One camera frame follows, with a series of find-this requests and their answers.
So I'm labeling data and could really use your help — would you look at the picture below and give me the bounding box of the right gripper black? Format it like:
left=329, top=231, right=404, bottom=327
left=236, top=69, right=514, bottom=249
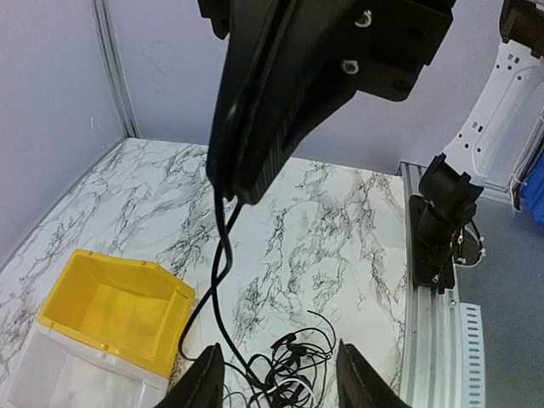
left=198, top=1, right=454, bottom=205

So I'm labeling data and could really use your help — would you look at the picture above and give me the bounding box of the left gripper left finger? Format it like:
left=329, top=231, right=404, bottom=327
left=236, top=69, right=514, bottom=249
left=156, top=343, right=225, bottom=408

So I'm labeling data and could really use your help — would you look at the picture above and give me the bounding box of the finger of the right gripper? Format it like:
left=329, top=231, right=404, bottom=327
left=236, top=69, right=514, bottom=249
left=207, top=1, right=298, bottom=200

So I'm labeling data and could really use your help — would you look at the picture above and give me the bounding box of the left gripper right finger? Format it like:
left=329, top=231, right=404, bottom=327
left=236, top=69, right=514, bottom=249
left=336, top=340, right=410, bottom=408

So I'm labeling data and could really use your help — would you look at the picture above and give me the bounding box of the thin white cable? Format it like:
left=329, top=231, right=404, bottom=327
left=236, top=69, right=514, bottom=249
left=263, top=376, right=318, bottom=408

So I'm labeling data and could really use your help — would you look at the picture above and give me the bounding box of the black cable bundle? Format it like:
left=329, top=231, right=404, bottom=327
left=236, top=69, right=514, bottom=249
left=178, top=190, right=341, bottom=408

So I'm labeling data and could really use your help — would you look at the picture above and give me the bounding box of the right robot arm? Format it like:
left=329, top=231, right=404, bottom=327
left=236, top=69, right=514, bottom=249
left=199, top=1, right=543, bottom=205

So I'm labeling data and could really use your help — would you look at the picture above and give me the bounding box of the right yellow plastic bin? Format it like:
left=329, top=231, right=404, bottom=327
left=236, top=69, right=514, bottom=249
left=37, top=249, right=196, bottom=377

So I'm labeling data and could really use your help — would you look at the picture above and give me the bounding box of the white translucent plastic bin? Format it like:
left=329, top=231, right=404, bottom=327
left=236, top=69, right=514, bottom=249
left=1, top=322, right=168, bottom=407

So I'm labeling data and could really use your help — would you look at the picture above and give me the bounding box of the aluminium frame rail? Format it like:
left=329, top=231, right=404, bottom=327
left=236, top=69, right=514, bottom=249
left=399, top=185, right=543, bottom=407

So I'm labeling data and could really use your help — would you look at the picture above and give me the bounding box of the left corner post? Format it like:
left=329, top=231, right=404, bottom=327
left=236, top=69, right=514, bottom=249
left=90, top=0, right=140, bottom=139

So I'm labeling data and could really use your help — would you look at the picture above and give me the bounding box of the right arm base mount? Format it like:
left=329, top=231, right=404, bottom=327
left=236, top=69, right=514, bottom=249
left=409, top=153, right=484, bottom=294

